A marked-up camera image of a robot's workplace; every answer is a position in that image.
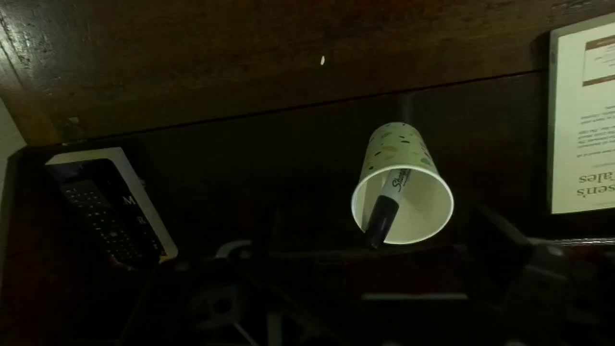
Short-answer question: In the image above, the white dotted paper cup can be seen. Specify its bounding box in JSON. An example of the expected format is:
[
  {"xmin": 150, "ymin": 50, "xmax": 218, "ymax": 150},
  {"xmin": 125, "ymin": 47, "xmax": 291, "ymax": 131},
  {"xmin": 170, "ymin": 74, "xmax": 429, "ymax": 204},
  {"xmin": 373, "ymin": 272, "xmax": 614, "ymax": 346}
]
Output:
[{"xmin": 350, "ymin": 122, "xmax": 456, "ymax": 248}]

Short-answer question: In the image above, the black marker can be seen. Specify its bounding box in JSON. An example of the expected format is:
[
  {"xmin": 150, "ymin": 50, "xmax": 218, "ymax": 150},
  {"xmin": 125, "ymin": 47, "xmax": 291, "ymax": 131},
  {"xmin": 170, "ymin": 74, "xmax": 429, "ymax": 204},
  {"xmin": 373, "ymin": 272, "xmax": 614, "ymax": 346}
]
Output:
[{"xmin": 362, "ymin": 168, "xmax": 414, "ymax": 252}]

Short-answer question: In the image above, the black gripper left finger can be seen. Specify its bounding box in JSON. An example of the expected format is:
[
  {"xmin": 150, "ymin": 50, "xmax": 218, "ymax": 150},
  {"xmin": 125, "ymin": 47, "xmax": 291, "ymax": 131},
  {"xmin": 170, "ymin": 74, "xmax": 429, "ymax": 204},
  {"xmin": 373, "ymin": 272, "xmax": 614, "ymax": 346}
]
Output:
[{"xmin": 118, "ymin": 208, "xmax": 335, "ymax": 346}]

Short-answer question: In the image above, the black remote control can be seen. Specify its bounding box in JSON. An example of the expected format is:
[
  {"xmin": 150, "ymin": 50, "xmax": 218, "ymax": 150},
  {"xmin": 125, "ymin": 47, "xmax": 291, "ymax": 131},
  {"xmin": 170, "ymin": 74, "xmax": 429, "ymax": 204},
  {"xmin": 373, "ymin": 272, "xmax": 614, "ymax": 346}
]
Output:
[{"xmin": 58, "ymin": 177, "xmax": 164, "ymax": 270}]

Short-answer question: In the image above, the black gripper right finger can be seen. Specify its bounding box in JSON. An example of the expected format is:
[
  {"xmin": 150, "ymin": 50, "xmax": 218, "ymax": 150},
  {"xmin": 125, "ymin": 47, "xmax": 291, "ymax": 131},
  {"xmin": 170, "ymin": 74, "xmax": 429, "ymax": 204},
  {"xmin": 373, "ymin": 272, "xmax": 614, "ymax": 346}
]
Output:
[{"xmin": 473, "ymin": 204, "xmax": 615, "ymax": 346}]

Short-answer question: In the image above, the white paperback book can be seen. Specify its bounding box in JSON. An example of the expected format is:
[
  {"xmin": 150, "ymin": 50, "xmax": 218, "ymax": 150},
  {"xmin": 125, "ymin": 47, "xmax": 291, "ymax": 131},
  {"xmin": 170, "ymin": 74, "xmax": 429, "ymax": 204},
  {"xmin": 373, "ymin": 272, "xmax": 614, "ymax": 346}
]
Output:
[{"xmin": 546, "ymin": 12, "xmax": 615, "ymax": 218}]

